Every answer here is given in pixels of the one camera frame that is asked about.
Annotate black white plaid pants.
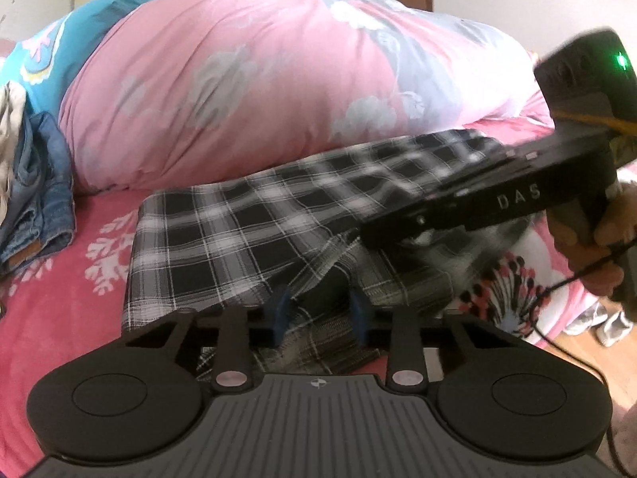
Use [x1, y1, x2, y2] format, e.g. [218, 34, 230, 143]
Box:
[122, 128, 535, 376]

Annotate person's right hand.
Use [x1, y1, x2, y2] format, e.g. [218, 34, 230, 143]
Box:
[550, 192, 637, 297]

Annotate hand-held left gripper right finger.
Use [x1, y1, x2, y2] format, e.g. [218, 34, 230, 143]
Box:
[349, 286, 513, 393]

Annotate folded blue jeans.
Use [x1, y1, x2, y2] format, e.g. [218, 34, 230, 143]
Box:
[0, 112, 75, 272]

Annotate folded beige pants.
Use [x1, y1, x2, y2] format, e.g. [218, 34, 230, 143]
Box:
[0, 82, 28, 230]

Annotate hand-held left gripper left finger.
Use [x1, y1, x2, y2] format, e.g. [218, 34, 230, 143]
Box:
[122, 285, 292, 393]

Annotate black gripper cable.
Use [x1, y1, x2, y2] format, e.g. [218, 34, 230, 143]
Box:
[530, 249, 635, 478]

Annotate pink grey floral quilt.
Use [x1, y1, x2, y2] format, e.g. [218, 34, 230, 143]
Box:
[59, 0, 555, 195]

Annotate pink fleece flower blanket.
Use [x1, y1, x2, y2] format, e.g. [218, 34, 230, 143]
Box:
[0, 37, 637, 464]

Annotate teal cartoon print cloth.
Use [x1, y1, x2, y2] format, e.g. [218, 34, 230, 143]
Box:
[10, 0, 212, 88]

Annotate white sneaker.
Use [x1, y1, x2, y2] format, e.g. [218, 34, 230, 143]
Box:
[566, 304, 610, 335]
[596, 313, 634, 348]

